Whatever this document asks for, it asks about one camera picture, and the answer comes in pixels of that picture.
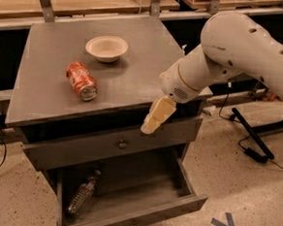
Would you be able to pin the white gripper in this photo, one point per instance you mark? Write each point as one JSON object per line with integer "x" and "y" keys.
{"x": 176, "y": 84}

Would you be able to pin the clear plastic water bottle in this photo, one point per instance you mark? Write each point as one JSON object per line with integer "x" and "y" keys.
{"x": 83, "y": 194}

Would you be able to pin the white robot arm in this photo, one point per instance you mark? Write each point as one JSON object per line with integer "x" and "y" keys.
{"x": 230, "y": 44}

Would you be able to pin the open grey middle drawer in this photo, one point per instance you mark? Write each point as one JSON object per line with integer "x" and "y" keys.
{"x": 134, "y": 190}

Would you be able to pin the closed grey top drawer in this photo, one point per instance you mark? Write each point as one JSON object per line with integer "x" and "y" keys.
{"x": 127, "y": 140}

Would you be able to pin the orange soda can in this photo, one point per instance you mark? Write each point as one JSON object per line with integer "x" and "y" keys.
{"x": 82, "y": 82}

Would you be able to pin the white paper bowl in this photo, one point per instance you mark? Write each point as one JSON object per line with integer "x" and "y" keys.
{"x": 107, "y": 49}

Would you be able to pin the orange bottles group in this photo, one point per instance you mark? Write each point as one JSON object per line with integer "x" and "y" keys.
{"x": 269, "y": 96}

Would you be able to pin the wooden background table right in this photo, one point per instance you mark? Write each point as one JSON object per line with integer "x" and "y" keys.
{"x": 247, "y": 6}

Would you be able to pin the wooden background table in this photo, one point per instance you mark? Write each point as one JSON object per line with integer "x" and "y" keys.
{"x": 247, "y": 6}
{"x": 32, "y": 8}

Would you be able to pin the black stand leg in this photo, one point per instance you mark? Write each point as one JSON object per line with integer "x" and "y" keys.
{"x": 255, "y": 133}

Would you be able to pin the wooden background table left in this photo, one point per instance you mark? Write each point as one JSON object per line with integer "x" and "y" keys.
{"x": 32, "y": 8}

